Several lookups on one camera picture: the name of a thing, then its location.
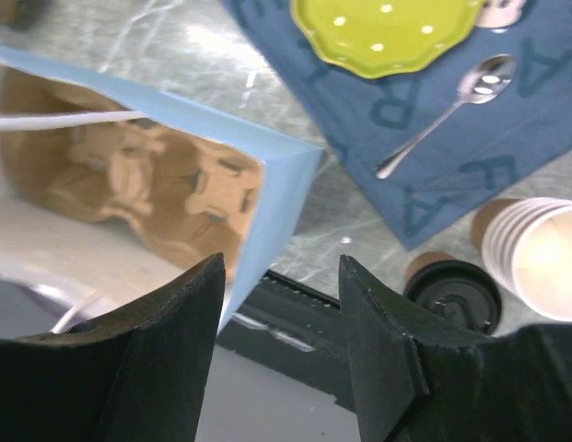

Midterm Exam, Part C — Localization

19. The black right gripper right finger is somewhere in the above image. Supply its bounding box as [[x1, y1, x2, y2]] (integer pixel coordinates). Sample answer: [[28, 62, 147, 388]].
[[339, 255, 572, 441]]

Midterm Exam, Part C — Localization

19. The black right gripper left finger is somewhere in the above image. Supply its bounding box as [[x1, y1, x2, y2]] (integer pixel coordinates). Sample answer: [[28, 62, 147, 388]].
[[0, 254, 226, 441]]

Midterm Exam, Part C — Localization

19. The black cup lid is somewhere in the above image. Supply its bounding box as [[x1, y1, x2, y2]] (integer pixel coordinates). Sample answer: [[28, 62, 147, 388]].
[[403, 259, 503, 335]]

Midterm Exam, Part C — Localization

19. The brown paper cup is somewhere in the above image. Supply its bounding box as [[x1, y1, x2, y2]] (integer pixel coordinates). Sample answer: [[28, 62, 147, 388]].
[[403, 250, 457, 289]]

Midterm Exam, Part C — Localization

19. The stack of brown paper cups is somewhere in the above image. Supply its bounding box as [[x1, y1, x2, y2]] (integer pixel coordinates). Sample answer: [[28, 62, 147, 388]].
[[471, 197, 572, 322]]

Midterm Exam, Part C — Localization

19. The blue white paper bag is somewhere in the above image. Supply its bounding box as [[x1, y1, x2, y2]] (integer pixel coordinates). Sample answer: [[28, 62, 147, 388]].
[[0, 45, 322, 325]]

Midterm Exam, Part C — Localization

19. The blue letter print cloth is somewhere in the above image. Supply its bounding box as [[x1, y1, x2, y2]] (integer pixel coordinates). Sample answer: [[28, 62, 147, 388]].
[[225, 1, 572, 250]]

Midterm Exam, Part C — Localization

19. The silver spoon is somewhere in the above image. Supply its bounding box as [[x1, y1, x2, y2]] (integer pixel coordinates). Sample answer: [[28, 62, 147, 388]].
[[375, 53, 517, 180]]

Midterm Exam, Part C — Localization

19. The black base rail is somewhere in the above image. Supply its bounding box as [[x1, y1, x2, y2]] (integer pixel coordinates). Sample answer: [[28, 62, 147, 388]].
[[217, 271, 355, 412]]

